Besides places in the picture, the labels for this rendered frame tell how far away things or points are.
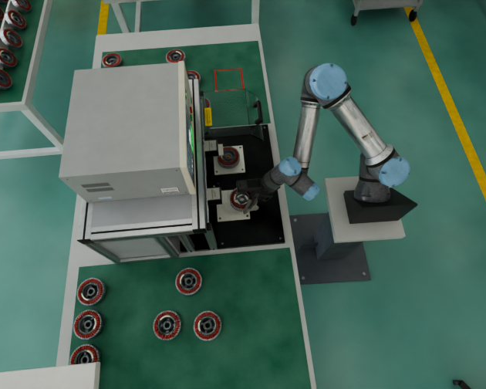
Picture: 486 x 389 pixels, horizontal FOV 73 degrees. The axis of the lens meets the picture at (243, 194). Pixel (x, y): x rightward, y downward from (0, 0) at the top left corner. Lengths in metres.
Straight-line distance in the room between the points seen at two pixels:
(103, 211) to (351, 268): 1.63
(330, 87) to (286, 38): 2.22
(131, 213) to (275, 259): 0.65
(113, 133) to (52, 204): 1.66
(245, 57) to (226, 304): 1.39
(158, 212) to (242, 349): 0.65
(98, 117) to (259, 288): 0.91
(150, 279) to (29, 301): 1.23
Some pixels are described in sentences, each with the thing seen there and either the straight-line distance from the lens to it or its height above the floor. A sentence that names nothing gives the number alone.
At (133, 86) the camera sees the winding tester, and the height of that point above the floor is 1.32.
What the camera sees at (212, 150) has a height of 0.92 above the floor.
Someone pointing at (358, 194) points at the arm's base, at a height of 0.89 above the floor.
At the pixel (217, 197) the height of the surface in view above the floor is 0.92.
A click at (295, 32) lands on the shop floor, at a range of 3.47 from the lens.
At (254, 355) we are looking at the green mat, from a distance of 1.45.
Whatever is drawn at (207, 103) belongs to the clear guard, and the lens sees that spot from 1.48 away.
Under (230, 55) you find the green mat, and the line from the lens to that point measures 2.12.
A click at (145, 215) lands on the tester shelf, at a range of 1.21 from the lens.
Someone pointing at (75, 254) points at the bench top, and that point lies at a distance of 1.68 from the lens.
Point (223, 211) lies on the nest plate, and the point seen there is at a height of 0.78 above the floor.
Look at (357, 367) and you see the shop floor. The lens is 2.31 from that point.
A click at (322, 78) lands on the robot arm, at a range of 1.20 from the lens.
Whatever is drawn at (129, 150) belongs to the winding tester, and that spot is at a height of 1.32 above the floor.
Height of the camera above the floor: 2.20
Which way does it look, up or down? 66 degrees down
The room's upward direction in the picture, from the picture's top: 1 degrees counter-clockwise
